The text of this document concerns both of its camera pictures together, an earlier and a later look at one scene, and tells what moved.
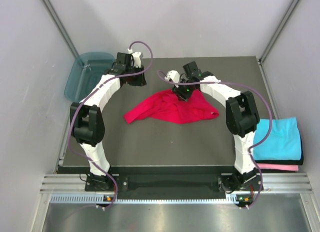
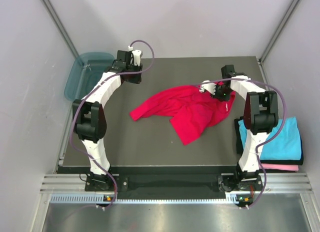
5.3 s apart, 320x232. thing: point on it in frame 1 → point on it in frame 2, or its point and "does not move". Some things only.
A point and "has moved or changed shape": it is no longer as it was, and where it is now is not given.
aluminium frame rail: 272,182 does not move
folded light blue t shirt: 283,142 does not move
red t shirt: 167,107 has moved or changed shape
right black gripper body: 184,90 → 223,93
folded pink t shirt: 290,167 does not move
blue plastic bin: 87,67 does not move
